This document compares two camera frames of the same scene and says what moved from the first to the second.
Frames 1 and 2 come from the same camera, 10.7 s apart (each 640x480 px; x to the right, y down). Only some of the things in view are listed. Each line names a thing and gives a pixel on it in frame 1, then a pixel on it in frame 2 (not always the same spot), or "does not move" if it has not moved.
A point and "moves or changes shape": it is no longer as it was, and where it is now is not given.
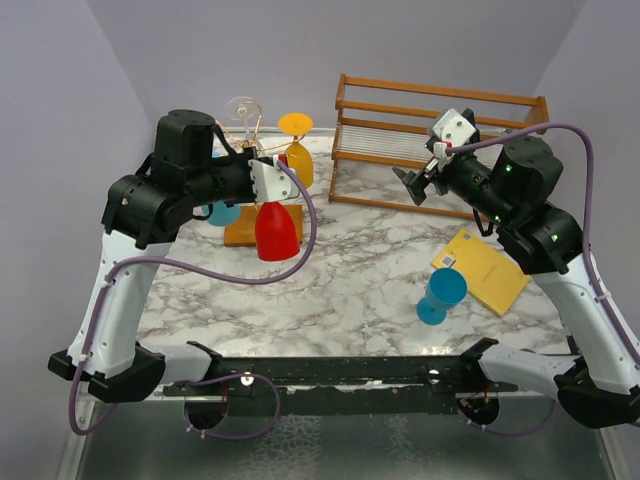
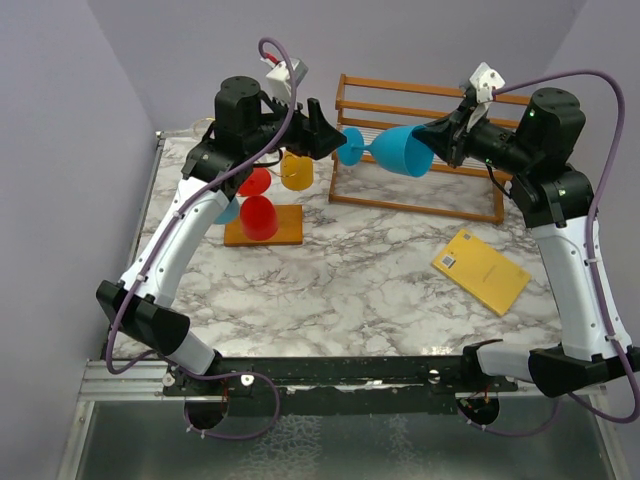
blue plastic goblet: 444,289 to 395,148
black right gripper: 417,182 to 449,137
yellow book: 493,279 does not move
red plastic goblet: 277,237 moves or changes shape
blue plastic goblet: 223,215 does not move
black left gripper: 242,158 to 315,136
